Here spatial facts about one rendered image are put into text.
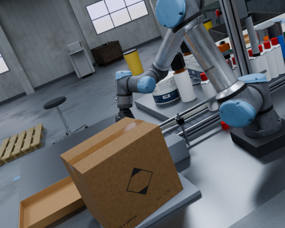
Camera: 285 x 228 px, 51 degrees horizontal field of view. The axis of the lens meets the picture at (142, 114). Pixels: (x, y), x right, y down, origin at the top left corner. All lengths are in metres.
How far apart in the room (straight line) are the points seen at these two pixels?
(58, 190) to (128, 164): 0.67
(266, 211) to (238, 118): 0.31
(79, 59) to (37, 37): 2.40
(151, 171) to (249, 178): 0.34
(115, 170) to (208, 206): 0.34
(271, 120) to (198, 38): 0.44
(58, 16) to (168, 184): 10.83
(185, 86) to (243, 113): 0.76
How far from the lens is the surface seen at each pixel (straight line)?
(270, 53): 1.76
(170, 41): 1.27
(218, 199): 1.08
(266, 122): 1.24
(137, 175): 1.00
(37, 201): 1.59
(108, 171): 0.95
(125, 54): 7.25
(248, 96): 1.09
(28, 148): 5.13
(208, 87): 1.53
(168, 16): 1.05
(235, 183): 1.12
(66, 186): 1.57
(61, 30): 11.66
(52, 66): 11.75
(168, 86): 1.90
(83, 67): 9.88
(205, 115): 1.56
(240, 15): 1.45
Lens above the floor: 1.50
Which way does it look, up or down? 19 degrees down
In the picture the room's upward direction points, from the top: 22 degrees counter-clockwise
